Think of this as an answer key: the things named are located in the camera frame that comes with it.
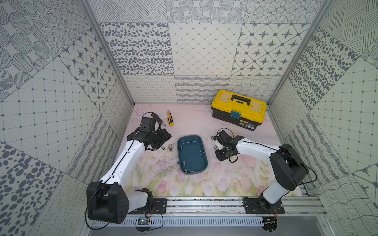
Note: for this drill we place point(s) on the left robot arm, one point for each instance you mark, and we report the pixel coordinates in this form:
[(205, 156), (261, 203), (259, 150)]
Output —
[(112, 185)]

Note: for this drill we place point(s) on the yellow black toolbox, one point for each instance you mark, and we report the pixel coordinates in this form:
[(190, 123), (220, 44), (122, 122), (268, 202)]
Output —
[(239, 110)]

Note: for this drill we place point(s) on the right controller board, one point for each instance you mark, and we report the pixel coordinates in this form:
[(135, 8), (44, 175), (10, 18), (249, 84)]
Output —
[(269, 224)]

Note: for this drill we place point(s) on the aluminium mounting rail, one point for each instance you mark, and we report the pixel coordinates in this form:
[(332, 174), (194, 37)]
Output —
[(191, 206)]

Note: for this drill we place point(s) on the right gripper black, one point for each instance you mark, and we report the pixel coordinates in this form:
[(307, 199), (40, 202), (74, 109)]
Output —
[(220, 158)]

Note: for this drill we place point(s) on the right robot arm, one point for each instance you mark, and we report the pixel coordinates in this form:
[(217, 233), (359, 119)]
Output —
[(288, 167)]

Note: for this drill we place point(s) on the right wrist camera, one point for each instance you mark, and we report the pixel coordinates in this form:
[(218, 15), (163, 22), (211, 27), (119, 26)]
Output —
[(219, 141)]

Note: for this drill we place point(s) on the teal plastic storage tray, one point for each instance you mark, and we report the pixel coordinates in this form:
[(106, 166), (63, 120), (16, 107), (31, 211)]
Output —
[(191, 155)]

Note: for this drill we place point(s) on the controller board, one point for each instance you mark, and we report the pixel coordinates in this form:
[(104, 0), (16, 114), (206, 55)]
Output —
[(269, 224), (143, 225)]

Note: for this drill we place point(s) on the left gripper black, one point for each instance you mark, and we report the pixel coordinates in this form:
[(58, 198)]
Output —
[(161, 138)]

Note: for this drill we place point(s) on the white slotted cable duct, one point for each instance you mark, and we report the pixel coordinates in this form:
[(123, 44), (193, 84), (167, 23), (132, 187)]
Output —
[(198, 221)]

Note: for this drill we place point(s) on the yellow utility knife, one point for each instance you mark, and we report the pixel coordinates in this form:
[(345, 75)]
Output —
[(170, 119)]

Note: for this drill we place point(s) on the left controller board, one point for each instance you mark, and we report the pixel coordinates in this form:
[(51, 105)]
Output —
[(143, 225)]

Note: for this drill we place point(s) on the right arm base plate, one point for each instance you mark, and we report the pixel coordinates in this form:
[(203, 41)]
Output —
[(260, 206)]

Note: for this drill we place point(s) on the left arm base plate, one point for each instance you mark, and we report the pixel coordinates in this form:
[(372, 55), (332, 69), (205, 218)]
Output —
[(158, 205)]

